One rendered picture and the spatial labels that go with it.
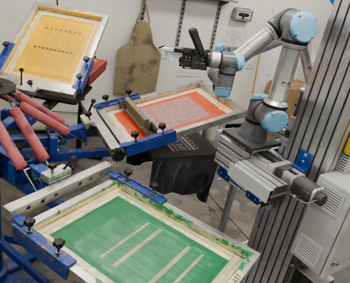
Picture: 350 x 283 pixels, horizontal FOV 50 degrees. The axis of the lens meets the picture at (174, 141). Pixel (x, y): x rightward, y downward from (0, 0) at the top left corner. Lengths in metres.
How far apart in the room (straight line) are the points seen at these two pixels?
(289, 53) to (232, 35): 3.24
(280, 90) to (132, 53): 2.77
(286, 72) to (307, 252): 0.89
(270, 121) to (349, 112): 0.34
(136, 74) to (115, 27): 0.57
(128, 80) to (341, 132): 2.96
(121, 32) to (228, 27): 1.37
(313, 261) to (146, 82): 3.04
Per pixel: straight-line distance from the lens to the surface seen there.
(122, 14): 4.21
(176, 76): 4.65
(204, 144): 2.49
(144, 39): 4.29
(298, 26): 1.65
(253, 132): 1.90
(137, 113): 2.19
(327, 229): 1.91
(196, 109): 2.39
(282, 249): 2.18
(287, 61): 1.70
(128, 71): 4.31
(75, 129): 2.17
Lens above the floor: 1.97
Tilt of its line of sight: 25 degrees down
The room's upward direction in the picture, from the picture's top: 11 degrees clockwise
